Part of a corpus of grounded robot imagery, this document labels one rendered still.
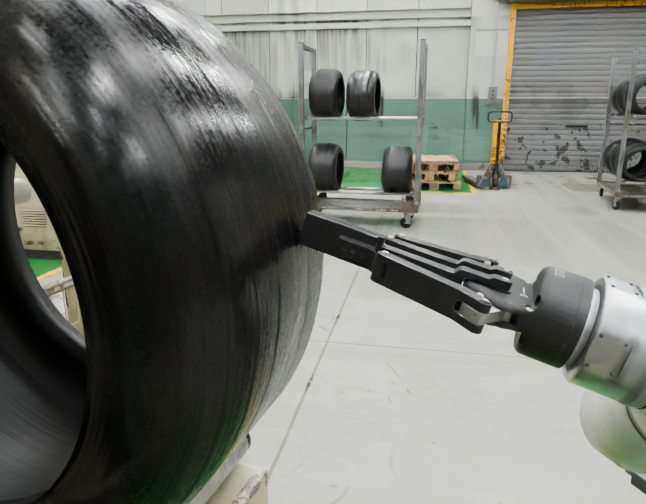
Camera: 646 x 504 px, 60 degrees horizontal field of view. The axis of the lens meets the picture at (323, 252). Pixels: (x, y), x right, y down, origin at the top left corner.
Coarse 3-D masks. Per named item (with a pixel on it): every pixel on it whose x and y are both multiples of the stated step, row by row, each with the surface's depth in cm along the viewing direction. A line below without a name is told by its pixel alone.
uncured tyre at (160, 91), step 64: (0, 0) 35; (64, 0) 36; (128, 0) 42; (0, 64) 34; (64, 64) 35; (128, 64) 36; (192, 64) 42; (0, 128) 35; (64, 128) 34; (128, 128) 35; (192, 128) 38; (256, 128) 46; (0, 192) 74; (64, 192) 35; (128, 192) 35; (192, 192) 36; (256, 192) 43; (0, 256) 75; (128, 256) 35; (192, 256) 36; (256, 256) 41; (320, 256) 54; (0, 320) 76; (64, 320) 78; (128, 320) 36; (192, 320) 37; (256, 320) 42; (0, 384) 73; (64, 384) 75; (128, 384) 37; (192, 384) 38; (256, 384) 45; (0, 448) 65; (64, 448) 68; (128, 448) 39; (192, 448) 41
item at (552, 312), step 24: (480, 288) 43; (528, 288) 46; (552, 288) 41; (576, 288) 41; (528, 312) 41; (552, 312) 41; (576, 312) 40; (528, 336) 42; (552, 336) 41; (576, 336) 40; (552, 360) 42
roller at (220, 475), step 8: (248, 440) 71; (240, 448) 68; (248, 448) 71; (232, 456) 67; (240, 456) 68; (224, 464) 65; (232, 464) 66; (216, 472) 63; (224, 472) 65; (216, 480) 63; (208, 488) 61; (216, 488) 63; (200, 496) 60; (208, 496) 62
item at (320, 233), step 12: (312, 216) 48; (324, 216) 49; (312, 228) 48; (324, 228) 48; (336, 228) 48; (348, 228) 47; (300, 240) 49; (312, 240) 49; (324, 240) 48; (336, 240) 48; (360, 240) 47; (372, 240) 47; (324, 252) 49; (360, 264) 48
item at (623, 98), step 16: (624, 80) 747; (640, 80) 666; (608, 96) 775; (624, 96) 685; (608, 112) 779; (624, 112) 717; (640, 112) 674; (608, 128) 784; (624, 128) 670; (624, 144) 674; (640, 144) 683; (608, 160) 764; (624, 160) 688; (640, 160) 778; (624, 176) 694; (640, 176) 712; (624, 192) 711; (640, 192) 712
